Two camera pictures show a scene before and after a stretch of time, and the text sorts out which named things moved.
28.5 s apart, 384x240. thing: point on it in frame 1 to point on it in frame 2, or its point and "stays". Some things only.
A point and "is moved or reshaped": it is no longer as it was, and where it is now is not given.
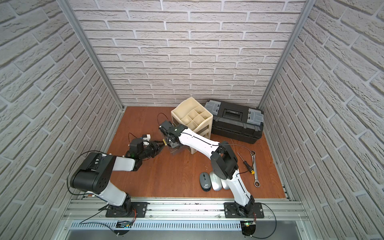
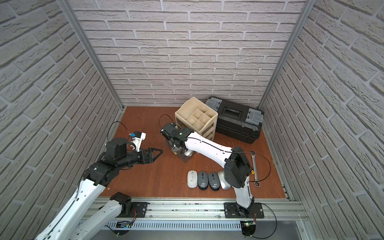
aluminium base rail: [93, 210] stays
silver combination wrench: [257, 182] stays
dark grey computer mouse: [205, 181] to [214, 181]
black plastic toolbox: [235, 122] stays
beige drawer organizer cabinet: [190, 114] is moved or reshaped
